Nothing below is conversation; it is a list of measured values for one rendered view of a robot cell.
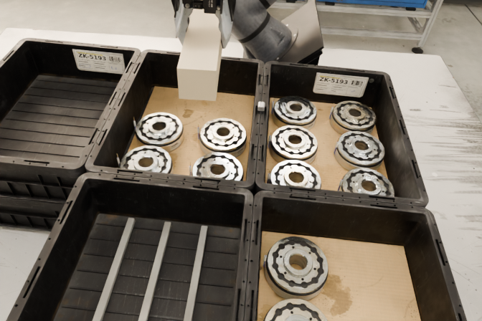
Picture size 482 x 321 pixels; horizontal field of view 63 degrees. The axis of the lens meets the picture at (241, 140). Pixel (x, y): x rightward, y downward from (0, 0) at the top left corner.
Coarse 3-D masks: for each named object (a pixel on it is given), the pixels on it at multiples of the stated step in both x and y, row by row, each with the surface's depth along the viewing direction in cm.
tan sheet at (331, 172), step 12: (324, 108) 99; (324, 120) 96; (312, 132) 93; (324, 132) 93; (336, 132) 93; (372, 132) 94; (324, 144) 90; (324, 156) 87; (324, 168) 84; (336, 168) 85; (384, 168) 85; (324, 180) 82; (336, 180) 82
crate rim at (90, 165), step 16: (128, 80) 87; (256, 96) 85; (112, 112) 79; (256, 112) 83; (256, 128) 78; (96, 144) 72; (256, 144) 74; (96, 160) 70; (256, 160) 72; (144, 176) 67; (160, 176) 68; (176, 176) 68; (192, 176) 68
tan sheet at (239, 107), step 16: (160, 96) 99; (176, 96) 99; (224, 96) 100; (240, 96) 101; (144, 112) 94; (176, 112) 95; (192, 112) 95; (208, 112) 96; (224, 112) 96; (240, 112) 96; (192, 128) 91; (192, 144) 88; (176, 160) 84; (192, 160) 84; (240, 160) 85
